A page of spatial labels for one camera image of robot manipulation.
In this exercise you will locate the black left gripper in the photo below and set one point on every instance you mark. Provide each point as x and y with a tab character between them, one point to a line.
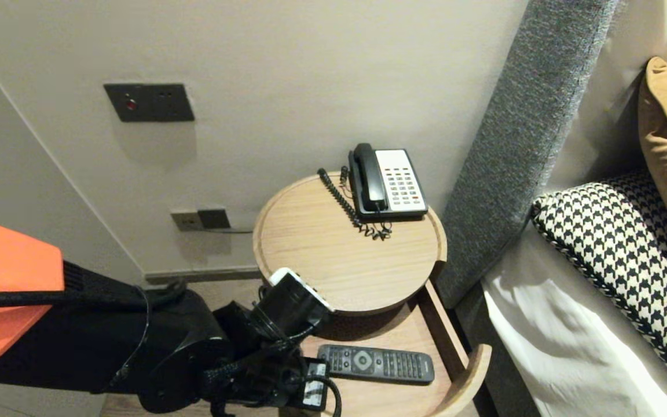
287	313

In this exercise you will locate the black tv remote control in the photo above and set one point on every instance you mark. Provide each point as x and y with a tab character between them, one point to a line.
380	365

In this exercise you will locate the round wooden bedside table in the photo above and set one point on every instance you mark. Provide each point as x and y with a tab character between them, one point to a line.
380	399

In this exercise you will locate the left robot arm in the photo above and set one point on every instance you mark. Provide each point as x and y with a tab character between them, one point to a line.
9	255

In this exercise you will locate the grey baseboard strip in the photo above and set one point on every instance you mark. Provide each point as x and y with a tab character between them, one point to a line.
206	273

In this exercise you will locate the round wooden nightstand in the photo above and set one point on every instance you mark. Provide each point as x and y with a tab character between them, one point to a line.
356	255

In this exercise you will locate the black telephone handset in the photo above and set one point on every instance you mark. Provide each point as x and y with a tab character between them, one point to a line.
370	179

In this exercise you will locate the black and white telephone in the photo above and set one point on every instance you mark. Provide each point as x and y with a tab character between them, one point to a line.
400	185

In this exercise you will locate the grey fabric headboard edge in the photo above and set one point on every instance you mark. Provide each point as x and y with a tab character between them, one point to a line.
519	145

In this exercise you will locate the black white houndstooth pillow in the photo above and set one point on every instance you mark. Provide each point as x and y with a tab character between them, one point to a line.
629	255

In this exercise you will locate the beige padded headboard panel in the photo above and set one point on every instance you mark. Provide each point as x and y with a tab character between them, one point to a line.
600	87

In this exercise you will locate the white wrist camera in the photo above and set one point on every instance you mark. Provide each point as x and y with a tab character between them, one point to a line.
282	275

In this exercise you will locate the beige wall socket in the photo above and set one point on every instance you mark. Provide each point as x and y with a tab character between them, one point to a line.
186	221

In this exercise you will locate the dark wall switch panel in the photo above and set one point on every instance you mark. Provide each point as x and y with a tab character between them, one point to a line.
154	103

